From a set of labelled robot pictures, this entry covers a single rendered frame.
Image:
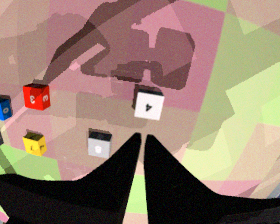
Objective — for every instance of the red block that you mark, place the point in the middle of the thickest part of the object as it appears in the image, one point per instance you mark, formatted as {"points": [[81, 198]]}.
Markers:
{"points": [[37, 96]]}

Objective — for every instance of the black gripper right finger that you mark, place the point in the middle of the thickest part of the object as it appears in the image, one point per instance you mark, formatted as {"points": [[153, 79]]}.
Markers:
{"points": [[175, 196]]}

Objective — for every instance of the blue block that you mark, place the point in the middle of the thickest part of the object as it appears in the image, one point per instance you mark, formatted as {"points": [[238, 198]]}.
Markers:
{"points": [[5, 109]]}

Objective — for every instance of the yellow digit block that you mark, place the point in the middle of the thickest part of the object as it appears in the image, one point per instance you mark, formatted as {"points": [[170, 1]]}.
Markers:
{"points": [[35, 144]]}

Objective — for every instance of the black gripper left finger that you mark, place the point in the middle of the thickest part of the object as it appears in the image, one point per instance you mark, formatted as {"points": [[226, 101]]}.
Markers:
{"points": [[98, 198]]}

